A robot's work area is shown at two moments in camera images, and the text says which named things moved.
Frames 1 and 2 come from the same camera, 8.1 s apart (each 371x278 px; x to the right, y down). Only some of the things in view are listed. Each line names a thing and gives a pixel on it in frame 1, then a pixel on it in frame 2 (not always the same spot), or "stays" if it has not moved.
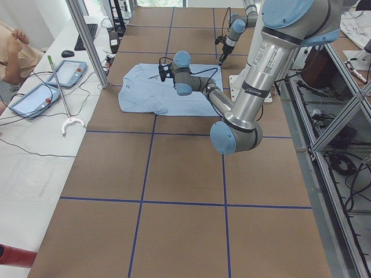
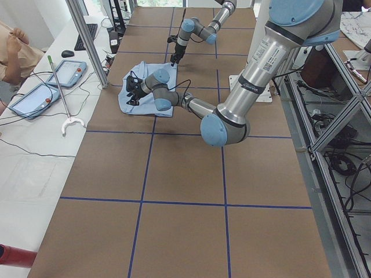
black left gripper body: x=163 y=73 -> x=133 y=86
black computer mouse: x=67 y=54 stays
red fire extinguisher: x=17 y=257 stays
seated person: x=17 y=59 stays
